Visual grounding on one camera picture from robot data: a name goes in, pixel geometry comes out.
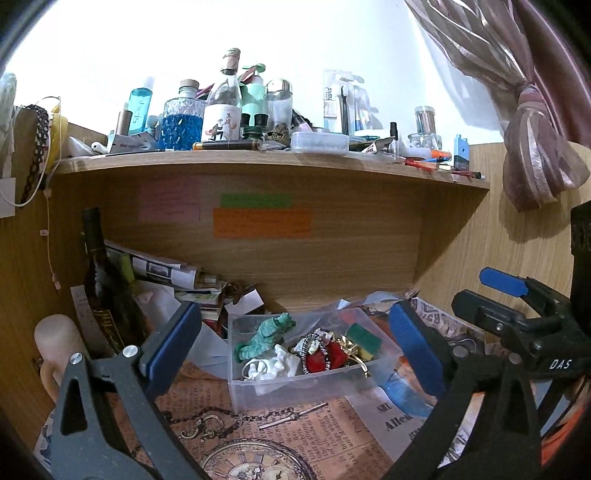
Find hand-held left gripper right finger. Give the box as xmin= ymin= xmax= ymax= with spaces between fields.
xmin=383 ymin=300 xmax=544 ymax=480

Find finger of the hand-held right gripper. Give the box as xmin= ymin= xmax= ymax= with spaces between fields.
xmin=451 ymin=290 xmax=533 ymax=352
xmin=479 ymin=268 xmax=574 ymax=321

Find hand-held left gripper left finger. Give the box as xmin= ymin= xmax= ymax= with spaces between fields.
xmin=51 ymin=302 xmax=208 ymax=480

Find green yellow sponge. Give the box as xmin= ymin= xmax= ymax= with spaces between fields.
xmin=346 ymin=323 xmax=383 ymax=361

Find gold shiny accessory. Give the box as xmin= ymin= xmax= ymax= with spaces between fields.
xmin=335 ymin=337 xmax=370 ymax=377

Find green scrunchie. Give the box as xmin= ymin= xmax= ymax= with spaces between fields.
xmin=235 ymin=312 xmax=297 ymax=363

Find red scrunchie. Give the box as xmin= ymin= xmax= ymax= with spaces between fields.
xmin=305 ymin=344 xmax=348 ymax=374

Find clear plastic box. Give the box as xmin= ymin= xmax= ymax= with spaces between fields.
xmin=227 ymin=308 xmax=403 ymax=413

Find white scrunchie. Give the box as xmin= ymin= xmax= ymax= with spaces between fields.
xmin=240 ymin=345 xmax=301 ymax=381

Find rolled newspapers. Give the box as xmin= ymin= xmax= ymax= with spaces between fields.
xmin=104 ymin=240 xmax=199 ymax=289

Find dark wine bottle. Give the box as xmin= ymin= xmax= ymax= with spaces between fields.
xmin=81 ymin=208 xmax=144 ymax=356

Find cream mug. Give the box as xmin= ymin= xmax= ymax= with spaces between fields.
xmin=34 ymin=315 xmax=90 ymax=407

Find newspaper print mat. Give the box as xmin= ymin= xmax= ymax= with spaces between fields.
xmin=34 ymin=295 xmax=490 ymax=480

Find pink striped curtain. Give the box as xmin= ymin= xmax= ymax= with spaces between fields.
xmin=405 ymin=0 xmax=591 ymax=213

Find pink sticky note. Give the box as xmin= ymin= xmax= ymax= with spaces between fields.
xmin=139 ymin=181 xmax=203 ymax=222

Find orange sticky note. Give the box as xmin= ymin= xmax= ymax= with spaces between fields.
xmin=212 ymin=208 xmax=314 ymax=239

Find green sticky note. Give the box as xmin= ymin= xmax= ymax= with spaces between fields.
xmin=220 ymin=193 xmax=293 ymax=208

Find small glass jar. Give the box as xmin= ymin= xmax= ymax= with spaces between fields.
xmin=409 ymin=106 xmax=439 ymax=151

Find wooden shelf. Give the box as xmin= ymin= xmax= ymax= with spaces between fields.
xmin=51 ymin=150 xmax=491 ymax=190

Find dark brown vial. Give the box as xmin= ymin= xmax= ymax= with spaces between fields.
xmin=192 ymin=140 xmax=259 ymax=151

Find glass bottle with blue liquid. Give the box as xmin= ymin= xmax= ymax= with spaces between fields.
xmin=159 ymin=79 xmax=206 ymax=151

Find clear lidded plastic container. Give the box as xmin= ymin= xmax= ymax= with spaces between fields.
xmin=290 ymin=131 xmax=350 ymax=154

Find black lace band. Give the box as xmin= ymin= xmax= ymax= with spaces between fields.
xmin=18 ymin=105 xmax=51 ymax=206

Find clear labelled glass bottle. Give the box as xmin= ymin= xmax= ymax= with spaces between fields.
xmin=202 ymin=47 xmax=244 ymax=143

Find yellow plastic item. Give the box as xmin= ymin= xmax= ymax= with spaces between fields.
xmin=50 ymin=111 xmax=70 ymax=160

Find teal plastic bottle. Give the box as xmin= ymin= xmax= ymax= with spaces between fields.
xmin=127 ymin=76 xmax=155 ymax=137

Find mint green spray bottle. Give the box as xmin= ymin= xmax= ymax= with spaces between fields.
xmin=240 ymin=62 xmax=267 ymax=130

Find clear bottle with silver cap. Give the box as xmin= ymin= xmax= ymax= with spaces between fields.
xmin=265 ymin=78 xmax=294 ymax=132

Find pale green knitted cloth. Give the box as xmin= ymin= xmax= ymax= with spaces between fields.
xmin=0 ymin=73 xmax=18 ymax=153

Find white cable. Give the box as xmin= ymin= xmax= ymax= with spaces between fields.
xmin=0 ymin=96 xmax=63 ymax=291

